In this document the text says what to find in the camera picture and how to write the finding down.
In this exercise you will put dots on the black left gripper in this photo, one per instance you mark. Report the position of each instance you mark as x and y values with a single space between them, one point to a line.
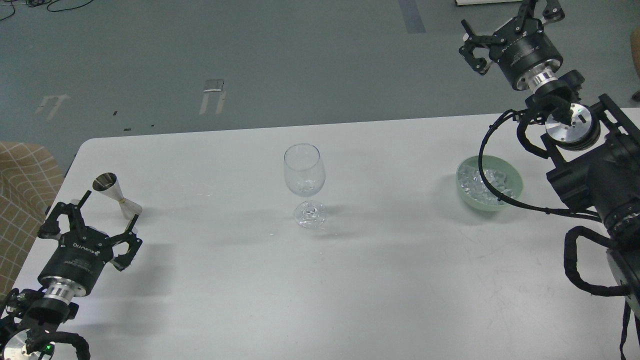
75 265

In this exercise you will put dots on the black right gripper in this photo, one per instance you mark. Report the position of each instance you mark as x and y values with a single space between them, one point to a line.
530 52

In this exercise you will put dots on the steel double jigger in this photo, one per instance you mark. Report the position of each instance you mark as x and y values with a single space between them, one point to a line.
108 184

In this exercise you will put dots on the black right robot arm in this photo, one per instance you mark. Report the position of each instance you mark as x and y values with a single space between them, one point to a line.
595 148

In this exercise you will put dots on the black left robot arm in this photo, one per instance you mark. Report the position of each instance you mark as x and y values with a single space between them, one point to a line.
31 318

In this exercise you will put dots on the clear wine glass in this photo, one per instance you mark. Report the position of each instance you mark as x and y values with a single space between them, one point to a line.
305 175

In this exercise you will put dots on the beige checked chair cushion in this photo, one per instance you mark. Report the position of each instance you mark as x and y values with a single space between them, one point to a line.
30 180

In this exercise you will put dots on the green bowl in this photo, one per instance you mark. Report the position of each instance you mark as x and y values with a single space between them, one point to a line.
473 175

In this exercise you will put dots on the metal floor plate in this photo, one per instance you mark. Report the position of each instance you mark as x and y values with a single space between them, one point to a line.
213 85

